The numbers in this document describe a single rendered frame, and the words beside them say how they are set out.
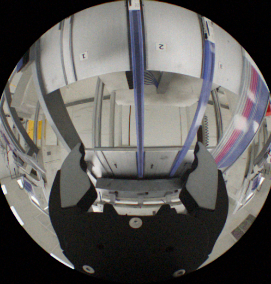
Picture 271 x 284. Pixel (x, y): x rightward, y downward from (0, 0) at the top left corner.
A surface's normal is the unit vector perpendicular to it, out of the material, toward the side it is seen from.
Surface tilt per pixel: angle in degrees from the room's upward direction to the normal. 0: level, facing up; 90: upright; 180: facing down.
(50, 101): 90
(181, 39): 44
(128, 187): 134
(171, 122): 90
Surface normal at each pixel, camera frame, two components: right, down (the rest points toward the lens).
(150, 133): -0.05, 0.03
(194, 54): -0.03, 0.73
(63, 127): 1.00, -0.01
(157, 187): -0.04, -0.68
